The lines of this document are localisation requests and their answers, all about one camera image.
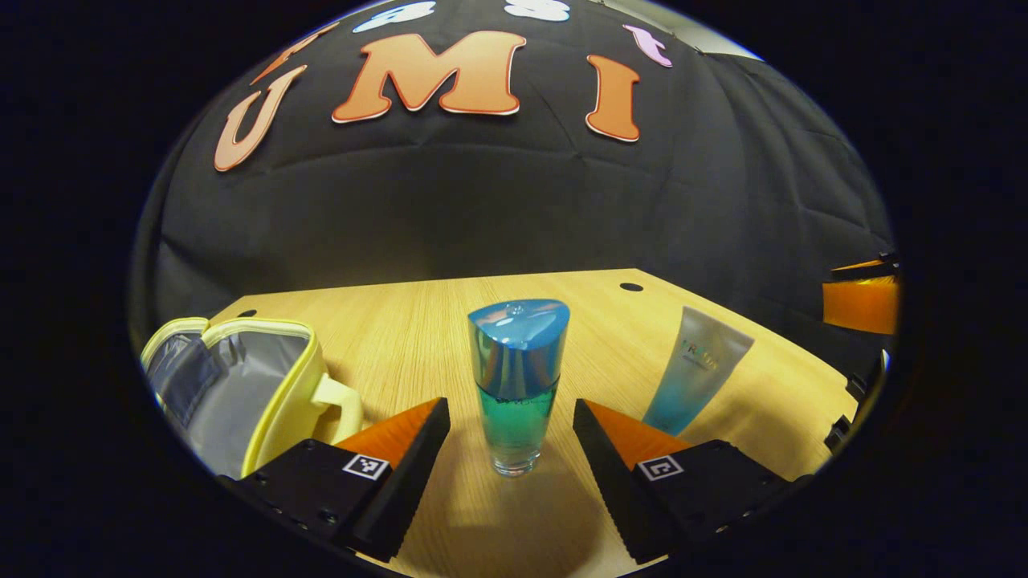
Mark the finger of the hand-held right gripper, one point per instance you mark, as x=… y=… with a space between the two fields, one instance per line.
x=863 y=305
x=871 y=269

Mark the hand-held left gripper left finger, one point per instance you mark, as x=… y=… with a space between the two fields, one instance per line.
x=409 y=482

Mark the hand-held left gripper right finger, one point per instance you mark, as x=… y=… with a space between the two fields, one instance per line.
x=614 y=490

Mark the blue and white tube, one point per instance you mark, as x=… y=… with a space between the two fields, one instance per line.
x=695 y=373

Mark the clear blue bottle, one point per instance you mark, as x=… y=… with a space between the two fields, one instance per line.
x=518 y=377

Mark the pale yellow suitcase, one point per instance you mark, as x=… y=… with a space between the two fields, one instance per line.
x=233 y=385

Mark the black backdrop cloth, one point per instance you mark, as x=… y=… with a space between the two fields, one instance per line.
x=482 y=209

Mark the black table edge bracket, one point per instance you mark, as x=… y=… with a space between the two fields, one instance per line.
x=859 y=387
x=837 y=433

